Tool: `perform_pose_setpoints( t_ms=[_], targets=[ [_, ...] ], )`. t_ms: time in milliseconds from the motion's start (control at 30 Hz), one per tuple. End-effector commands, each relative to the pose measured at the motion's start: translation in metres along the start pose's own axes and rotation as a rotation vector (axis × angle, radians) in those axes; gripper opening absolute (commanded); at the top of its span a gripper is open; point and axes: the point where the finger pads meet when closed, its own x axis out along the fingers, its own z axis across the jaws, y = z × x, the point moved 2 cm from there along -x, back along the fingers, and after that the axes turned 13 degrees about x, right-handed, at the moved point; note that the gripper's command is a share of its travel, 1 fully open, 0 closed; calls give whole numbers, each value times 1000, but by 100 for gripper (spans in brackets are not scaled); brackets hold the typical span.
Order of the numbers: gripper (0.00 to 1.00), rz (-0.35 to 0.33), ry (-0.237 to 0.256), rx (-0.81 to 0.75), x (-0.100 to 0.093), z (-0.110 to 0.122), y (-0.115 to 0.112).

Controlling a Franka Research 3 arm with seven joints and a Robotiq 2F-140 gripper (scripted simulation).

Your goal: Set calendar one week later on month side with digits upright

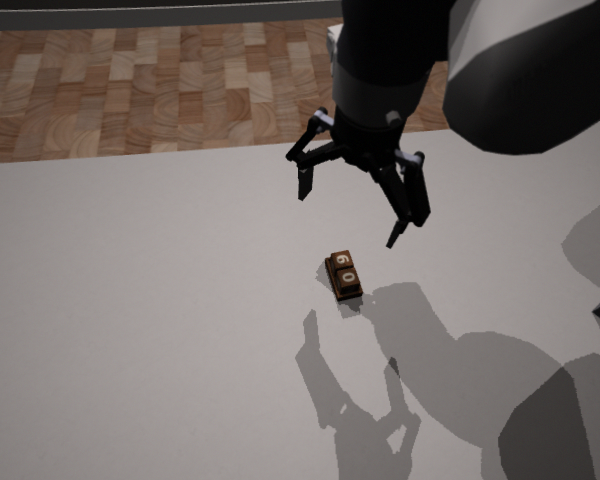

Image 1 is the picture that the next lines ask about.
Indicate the brown wooden cube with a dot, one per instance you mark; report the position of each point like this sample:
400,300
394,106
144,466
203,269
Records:
347,281
340,261

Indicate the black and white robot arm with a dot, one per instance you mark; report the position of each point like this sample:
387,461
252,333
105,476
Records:
524,74

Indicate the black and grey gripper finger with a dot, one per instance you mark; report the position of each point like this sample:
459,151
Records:
392,186
317,124

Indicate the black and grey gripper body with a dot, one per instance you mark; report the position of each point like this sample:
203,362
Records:
366,137

